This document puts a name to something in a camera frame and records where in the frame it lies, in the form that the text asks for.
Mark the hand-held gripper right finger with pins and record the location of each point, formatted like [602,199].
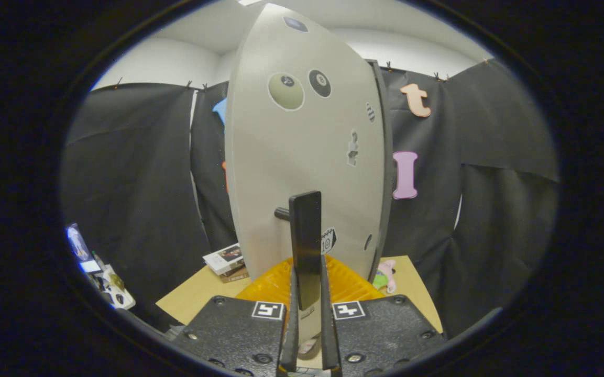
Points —
[329,335]

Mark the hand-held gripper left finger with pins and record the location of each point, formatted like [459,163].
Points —
[291,340]

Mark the grey shoe cabinet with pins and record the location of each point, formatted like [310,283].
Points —
[387,157]

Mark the white shoe cabinet door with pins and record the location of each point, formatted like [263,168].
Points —
[302,146]

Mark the pink and green plush toy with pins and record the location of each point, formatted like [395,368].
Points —
[385,277]

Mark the brown book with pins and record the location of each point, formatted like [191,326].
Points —
[234,275]

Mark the white cluttered board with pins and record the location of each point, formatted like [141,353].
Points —
[118,293]

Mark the black backdrop cloth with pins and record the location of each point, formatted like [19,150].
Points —
[134,183]

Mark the long ceiling light panel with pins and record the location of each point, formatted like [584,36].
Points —
[249,1]

